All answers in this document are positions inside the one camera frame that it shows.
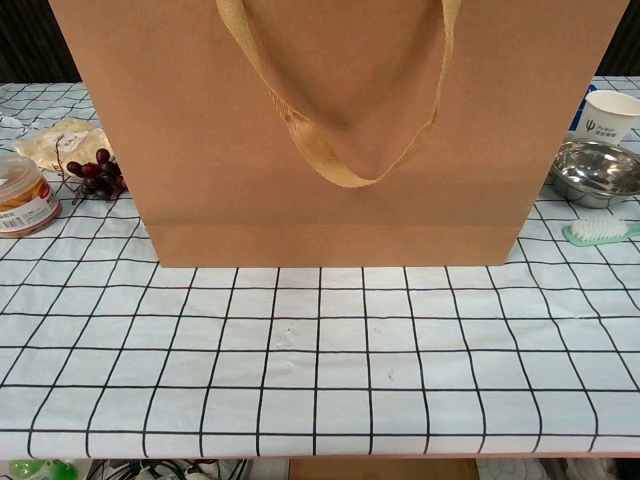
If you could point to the green toothbrush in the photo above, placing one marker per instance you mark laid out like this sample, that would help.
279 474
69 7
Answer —
597 231

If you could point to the white paper cup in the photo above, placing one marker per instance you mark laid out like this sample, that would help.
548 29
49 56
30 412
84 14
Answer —
612 120

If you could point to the green plastic object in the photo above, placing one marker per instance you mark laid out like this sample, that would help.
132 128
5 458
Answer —
30 471

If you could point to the brown paper shopping bag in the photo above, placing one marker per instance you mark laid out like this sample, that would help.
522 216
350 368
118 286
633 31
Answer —
350 100

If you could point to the stainless steel bowl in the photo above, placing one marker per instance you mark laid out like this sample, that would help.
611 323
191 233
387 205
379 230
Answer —
595 175

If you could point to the yellow snack packet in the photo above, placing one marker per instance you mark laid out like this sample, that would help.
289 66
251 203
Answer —
60 140

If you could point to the brown cardboard box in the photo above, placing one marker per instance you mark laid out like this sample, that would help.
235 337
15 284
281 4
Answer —
380 470

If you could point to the white black checked tablecloth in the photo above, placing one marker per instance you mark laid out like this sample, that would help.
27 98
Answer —
320 360

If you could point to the clear plastic cookie jar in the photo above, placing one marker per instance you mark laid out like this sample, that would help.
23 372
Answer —
27 200

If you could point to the dark red grapes bunch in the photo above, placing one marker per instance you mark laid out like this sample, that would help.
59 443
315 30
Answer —
100 175

